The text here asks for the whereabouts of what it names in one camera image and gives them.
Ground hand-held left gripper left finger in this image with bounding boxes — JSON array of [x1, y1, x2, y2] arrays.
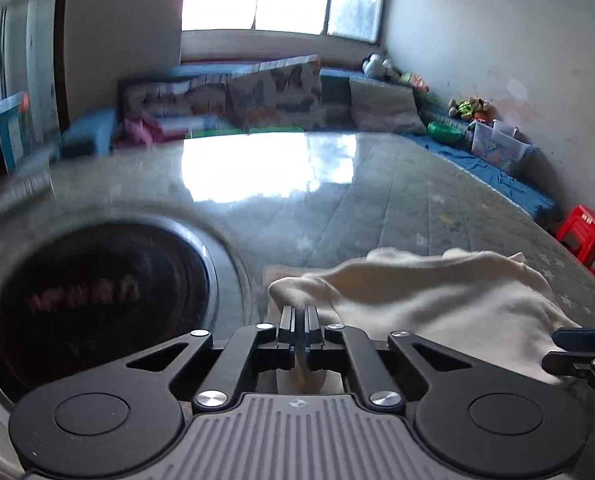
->
[[124, 305, 298, 412]]

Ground cream shirt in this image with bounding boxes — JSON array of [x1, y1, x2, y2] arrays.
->
[[262, 247, 585, 397]]

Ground blue sofa bench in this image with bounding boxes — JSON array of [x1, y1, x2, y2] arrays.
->
[[60, 62, 561, 222]]

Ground grey cushion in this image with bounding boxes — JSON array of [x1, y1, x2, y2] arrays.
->
[[349, 80, 424, 134]]

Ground red plastic stool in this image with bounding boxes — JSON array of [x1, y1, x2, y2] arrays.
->
[[555, 204, 595, 282]]

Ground green plush toy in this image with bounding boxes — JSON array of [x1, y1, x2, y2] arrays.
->
[[446, 96, 494, 124]]

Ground white plush toy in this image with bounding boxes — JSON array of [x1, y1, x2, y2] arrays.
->
[[361, 52, 399, 82]]

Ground small colourful toys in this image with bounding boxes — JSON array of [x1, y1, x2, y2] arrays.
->
[[399, 71, 429, 94]]

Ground blue box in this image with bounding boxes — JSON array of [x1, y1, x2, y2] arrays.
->
[[0, 91, 34, 172]]

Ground green round toy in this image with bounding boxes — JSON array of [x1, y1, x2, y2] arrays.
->
[[426, 120, 467, 144]]

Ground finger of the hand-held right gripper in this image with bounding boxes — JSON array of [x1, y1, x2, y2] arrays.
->
[[551, 310, 595, 352], [541, 351, 595, 406]]

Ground butterfly print cushion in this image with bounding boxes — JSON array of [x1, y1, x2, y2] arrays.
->
[[121, 75, 232, 125], [226, 55, 327, 132]]

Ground pink cloth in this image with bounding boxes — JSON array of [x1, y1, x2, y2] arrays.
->
[[120, 112, 165, 147]]

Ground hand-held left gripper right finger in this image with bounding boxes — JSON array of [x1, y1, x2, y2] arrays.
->
[[304, 305, 478, 412]]

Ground flat grey remote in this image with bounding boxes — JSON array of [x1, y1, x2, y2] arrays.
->
[[0, 172, 55, 210]]

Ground clear plastic storage box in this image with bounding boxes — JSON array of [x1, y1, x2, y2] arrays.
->
[[469, 119, 534, 177]]

